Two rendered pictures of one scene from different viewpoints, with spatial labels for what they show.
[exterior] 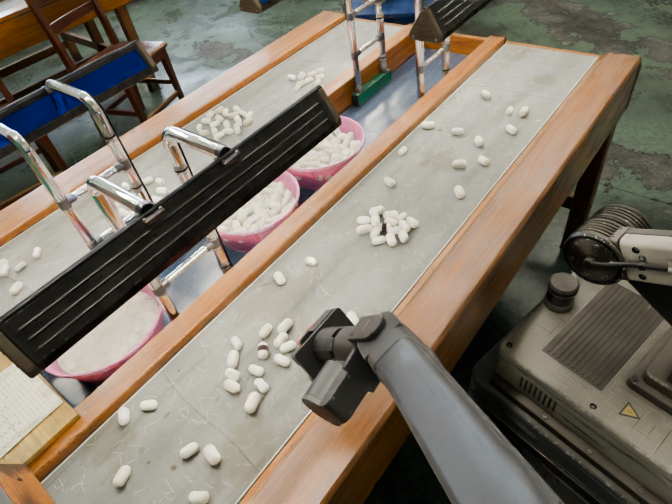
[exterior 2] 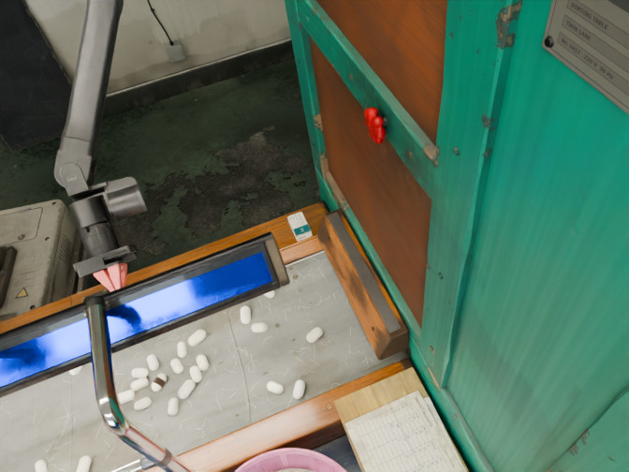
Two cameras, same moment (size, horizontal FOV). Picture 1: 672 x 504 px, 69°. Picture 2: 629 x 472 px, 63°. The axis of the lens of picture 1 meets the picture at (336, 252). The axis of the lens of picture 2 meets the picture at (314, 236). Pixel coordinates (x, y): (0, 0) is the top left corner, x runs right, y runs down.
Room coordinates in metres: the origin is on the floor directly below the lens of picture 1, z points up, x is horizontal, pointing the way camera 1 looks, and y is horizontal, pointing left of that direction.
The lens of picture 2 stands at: (0.72, 0.69, 1.63)
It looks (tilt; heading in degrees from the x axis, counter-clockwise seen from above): 52 degrees down; 212
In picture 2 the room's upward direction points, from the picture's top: 12 degrees counter-clockwise
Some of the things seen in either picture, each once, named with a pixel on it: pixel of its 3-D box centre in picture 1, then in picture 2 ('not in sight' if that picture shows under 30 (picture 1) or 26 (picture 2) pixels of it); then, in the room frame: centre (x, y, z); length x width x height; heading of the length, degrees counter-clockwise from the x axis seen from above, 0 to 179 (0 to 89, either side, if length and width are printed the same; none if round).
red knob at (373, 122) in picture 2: not in sight; (377, 125); (0.29, 0.53, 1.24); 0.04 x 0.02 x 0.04; 44
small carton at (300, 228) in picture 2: not in sight; (299, 226); (0.14, 0.29, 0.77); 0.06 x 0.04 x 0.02; 44
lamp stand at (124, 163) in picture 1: (89, 193); not in sight; (0.95, 0.52, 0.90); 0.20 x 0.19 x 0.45; 134
